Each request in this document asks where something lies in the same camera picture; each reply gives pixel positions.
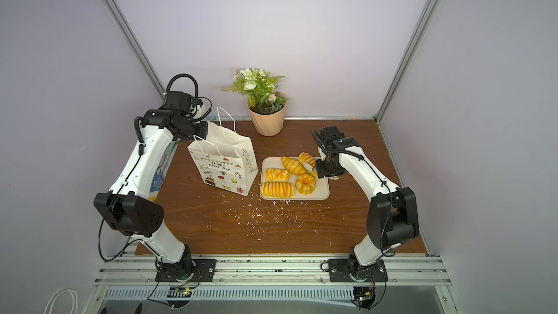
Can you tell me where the ridged oval bread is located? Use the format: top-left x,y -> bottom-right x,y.
298,152 -> 316,168
280,157 -> 307,176

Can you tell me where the round yellow bun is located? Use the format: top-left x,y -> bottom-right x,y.
295,173 -> 316,195

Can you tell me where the white printed paper gift bag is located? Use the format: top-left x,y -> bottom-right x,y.
187,122 -> 259,196

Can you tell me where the small twisted bread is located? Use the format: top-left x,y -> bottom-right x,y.
264,168 -> 290,183

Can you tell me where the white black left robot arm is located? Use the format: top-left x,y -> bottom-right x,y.
94,73 -> 212,279

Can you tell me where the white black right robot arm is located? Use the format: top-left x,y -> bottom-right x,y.
312,126 -> 419,282

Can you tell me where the long ridged bread front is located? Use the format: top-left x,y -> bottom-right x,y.
261,182 -> 295,199

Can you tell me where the beige rectangular tray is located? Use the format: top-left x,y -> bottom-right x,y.
260,157 -> 330,201

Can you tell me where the potted plant in pink pot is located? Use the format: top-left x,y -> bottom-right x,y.
221,68 -> 287,137

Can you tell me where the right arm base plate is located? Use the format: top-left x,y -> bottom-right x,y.
321,259 -> 388,283

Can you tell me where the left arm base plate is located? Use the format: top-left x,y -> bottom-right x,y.
155,258 -> 216,283

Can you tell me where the aluminium front rail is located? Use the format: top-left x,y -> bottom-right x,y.
93,253 -> 451,286

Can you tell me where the white cable loop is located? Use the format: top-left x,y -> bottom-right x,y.
43,288 -> 79,314

